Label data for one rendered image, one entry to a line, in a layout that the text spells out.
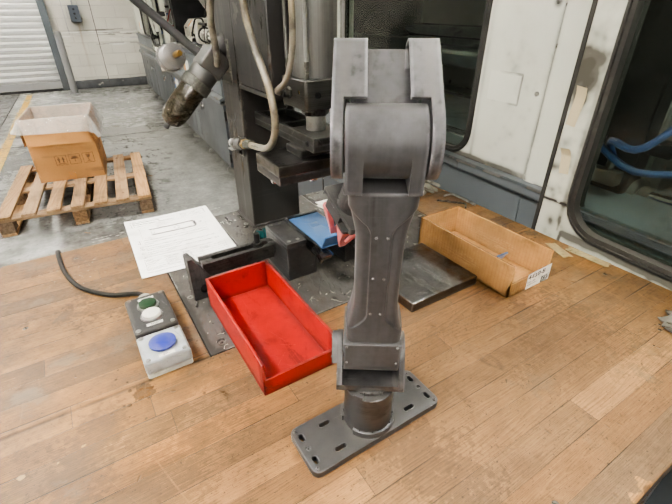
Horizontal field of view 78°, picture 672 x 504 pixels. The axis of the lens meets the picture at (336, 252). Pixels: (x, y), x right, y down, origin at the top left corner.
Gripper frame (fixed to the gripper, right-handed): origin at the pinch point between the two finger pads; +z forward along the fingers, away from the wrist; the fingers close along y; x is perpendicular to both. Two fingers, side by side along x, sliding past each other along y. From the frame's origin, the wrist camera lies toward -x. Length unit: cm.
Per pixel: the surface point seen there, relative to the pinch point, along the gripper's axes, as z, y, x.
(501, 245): 1.1, -12.4, -35.9
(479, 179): 13, 14, -62
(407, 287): 2.4, -13.5, -8.8
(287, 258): 7.3, 2.5, 8.2
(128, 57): 460, 804, -93
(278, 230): 7.3, 9.5, 7.1
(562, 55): -25, 16, -62
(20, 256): 201, 169, 86
